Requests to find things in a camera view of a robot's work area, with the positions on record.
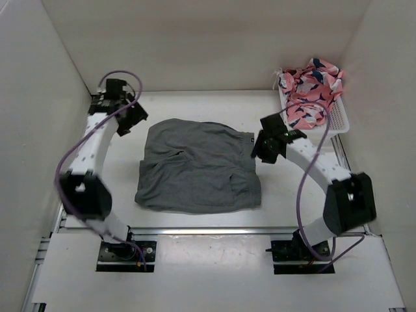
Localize grey shorts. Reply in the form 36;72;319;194
135;118;262;215

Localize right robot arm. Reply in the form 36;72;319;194
251;114;376;260

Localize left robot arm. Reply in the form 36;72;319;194
55;76;148;260

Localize pink patterned shorts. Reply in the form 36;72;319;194
274;58;344;130

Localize white plastic basket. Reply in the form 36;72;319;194
278;83;351;139

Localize aluminium right side rail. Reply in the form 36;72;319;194
330;135;407;312

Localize aluminium rail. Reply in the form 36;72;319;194
330;135;407;312
131;227;296;235
19;94;100;312

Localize aluminium front rail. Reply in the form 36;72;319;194
131;227;296;235

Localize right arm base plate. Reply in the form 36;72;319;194
265;240;335;275

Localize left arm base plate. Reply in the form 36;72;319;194
96;240;157;273

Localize aluminium left side rail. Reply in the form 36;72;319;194
19;94;100;312

